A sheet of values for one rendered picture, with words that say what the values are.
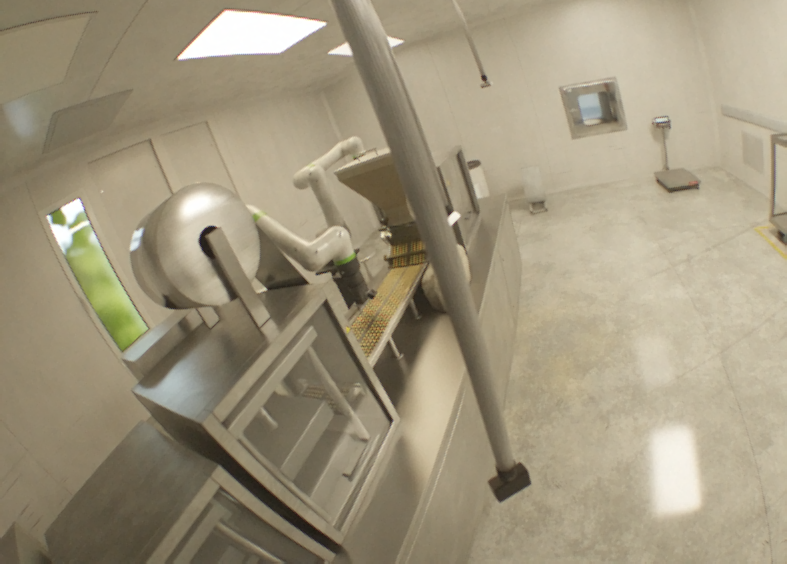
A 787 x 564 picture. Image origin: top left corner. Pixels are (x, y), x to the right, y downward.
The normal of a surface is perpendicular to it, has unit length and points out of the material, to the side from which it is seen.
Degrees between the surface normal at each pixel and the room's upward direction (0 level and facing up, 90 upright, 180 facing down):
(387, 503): 0
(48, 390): 90
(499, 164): 90
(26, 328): 90
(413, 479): 0
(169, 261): 90
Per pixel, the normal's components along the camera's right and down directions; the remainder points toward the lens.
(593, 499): -0.35, -0.85
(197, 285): 0.87, -0.14
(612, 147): -0.35, 0.50
